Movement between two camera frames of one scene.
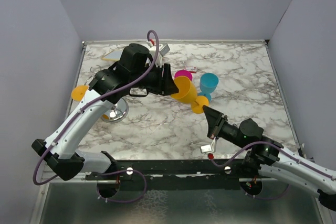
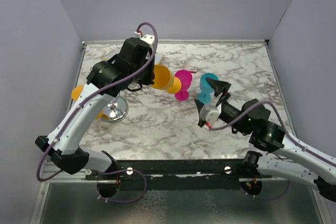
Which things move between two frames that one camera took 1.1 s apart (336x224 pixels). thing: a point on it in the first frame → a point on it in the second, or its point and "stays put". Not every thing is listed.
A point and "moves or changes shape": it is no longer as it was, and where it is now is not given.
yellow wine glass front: x=187 y=93 moves or changes shape
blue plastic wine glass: x=208 y=82 stays put
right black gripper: x=216 y=119 → x=219 y=87
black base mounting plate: x=178 y=175 stays put
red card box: x=191 y=68 stays put
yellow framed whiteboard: x=115 y=55 stays put
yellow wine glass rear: x=78 y=93 stays put
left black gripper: x=165 y=85 → x=148 y=80
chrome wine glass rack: x=117 y=112 stays put
